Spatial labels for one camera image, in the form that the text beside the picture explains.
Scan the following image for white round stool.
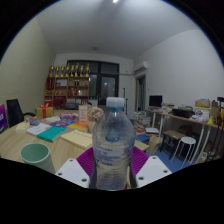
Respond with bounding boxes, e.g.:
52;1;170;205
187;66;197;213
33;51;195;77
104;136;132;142
171;136;197;165

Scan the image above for wooden side desk white legs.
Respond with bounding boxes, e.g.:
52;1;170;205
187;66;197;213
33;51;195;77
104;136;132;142
151;108;224;163

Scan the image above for pink flower bouquet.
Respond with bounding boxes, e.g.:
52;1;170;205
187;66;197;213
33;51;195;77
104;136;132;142
87;106;105;123

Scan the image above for teal book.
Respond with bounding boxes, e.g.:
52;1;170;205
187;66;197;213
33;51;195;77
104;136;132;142
36;126;67;143

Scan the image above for small beige book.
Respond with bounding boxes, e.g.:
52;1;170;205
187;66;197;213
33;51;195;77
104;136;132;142
15;121;32;134

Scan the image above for orange standing card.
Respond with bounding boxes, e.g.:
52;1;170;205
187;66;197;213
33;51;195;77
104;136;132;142
78;104;89;122

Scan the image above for pink patterned package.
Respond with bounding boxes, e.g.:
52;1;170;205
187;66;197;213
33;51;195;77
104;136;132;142
59;112;80;121

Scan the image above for blue book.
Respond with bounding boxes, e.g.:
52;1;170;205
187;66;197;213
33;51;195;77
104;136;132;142
49;121;70;130

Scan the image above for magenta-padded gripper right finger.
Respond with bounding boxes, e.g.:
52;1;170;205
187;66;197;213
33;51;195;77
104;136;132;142
128;146;173;189

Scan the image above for gold gift box red ribbon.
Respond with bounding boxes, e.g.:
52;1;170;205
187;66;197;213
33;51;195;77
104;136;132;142
35;103;55;120

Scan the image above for wooden shelf unit with trophies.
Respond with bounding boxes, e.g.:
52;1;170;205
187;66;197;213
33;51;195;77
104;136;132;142
43;63;91;110

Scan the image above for black computer monitor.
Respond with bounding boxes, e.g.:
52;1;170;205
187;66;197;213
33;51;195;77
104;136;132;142
148;94;164;108

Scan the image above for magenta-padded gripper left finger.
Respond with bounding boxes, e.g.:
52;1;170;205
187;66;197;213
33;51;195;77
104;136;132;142
54;146;98;189

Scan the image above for clear plastic water bottle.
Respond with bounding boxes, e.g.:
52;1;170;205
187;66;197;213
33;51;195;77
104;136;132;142
91;96;136;191

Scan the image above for black framed glass door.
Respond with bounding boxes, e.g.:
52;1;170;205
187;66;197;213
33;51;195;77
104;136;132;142
66;59;120;108

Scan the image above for large beige book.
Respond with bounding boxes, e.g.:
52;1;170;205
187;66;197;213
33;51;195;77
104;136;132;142
60;129;94;150

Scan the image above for orange yellow book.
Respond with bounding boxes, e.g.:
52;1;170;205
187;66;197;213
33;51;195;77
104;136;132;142
67;121;90;133

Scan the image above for pale green cup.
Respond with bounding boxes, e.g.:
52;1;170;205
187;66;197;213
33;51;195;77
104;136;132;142
19;142;57;175

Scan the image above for white wall air conditioner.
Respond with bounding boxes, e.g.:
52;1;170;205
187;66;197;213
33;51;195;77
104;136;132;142
133;60;150;76

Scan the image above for white booklet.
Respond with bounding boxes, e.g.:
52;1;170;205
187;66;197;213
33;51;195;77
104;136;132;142
25;122;53;136

